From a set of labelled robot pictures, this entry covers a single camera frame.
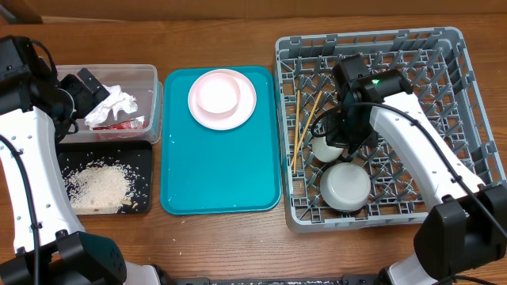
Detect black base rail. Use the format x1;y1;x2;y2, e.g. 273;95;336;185
174;274;382;285

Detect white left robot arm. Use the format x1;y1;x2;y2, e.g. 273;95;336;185
1;36;171;284

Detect grey dishwasher rack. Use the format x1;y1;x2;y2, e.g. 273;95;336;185
274;27;506;233

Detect white napkin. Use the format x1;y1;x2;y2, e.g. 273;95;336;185
85;85;138;128

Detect rice grains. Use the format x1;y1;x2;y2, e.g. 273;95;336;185
63;162;138;215

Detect clear plastic waste bin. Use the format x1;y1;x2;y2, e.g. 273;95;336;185
56;64;163;144

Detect pink bowl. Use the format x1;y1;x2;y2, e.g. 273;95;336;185
196;72;240;115

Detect black plastic tray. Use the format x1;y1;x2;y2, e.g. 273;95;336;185
57;140;154;215

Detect cream cup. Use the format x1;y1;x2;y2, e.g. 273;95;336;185
311;137;344;163

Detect pink plate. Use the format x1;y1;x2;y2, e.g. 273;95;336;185
188;69;257;131

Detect grey bowl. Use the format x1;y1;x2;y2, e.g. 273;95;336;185
320;162;372;212

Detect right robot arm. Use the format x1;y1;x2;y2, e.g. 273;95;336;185
324;55;506;284

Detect wooden chopstick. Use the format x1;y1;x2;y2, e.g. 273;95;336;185
290;91;322;173
292;89;301;175

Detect teal serving tray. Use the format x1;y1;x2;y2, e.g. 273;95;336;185
160;66;282;215

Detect red snack wrapper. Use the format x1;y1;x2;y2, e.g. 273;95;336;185
93;116;147;130

